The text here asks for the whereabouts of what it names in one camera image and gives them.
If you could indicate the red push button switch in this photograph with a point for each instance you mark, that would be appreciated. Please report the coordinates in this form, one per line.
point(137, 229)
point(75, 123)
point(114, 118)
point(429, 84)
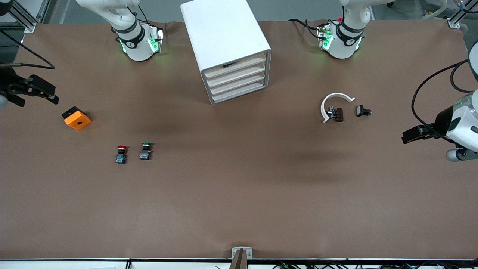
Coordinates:
point(120, 154)

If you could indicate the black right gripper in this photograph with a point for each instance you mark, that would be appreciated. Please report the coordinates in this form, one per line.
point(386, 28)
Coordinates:
point(8, 83)

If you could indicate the white drawer cabinet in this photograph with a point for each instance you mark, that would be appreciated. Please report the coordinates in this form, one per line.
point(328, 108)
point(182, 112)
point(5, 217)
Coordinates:
point(220, 33)

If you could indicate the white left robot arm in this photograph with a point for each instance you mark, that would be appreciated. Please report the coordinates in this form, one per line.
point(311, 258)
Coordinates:
point(345, 41)

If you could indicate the white curved plastic clip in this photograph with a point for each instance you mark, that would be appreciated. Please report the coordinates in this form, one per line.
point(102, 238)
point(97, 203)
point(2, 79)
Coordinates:
point(338, 94)

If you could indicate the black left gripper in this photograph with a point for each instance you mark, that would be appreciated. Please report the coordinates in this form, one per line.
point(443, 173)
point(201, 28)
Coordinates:
point(441, 120)

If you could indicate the small brown electrical component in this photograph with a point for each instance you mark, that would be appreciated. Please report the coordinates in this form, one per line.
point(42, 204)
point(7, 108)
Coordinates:
point(338, 114)

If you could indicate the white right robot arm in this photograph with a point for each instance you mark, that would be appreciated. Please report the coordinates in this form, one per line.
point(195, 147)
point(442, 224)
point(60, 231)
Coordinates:
point(134, 45)

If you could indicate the grey metal bracket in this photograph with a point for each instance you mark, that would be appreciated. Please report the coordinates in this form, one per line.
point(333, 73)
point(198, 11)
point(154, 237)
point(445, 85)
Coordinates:
point(235, 254)

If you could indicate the brown camera post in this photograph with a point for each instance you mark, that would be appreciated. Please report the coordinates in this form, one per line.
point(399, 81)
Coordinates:
point(241, 262)

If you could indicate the aluminium frame post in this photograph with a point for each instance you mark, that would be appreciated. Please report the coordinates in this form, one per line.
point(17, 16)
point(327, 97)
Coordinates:
point(29, 27)
point(453, 23)

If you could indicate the orange button enclosure box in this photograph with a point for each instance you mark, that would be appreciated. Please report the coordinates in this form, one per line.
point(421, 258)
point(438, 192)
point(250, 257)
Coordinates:
point(77, 120)

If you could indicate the green push button switch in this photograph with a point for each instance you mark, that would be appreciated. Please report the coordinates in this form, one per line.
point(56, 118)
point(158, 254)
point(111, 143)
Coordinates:
point(145, 151)

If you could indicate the small black electrical component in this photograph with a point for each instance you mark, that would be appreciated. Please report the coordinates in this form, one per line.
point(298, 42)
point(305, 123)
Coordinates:
point(360, 110)

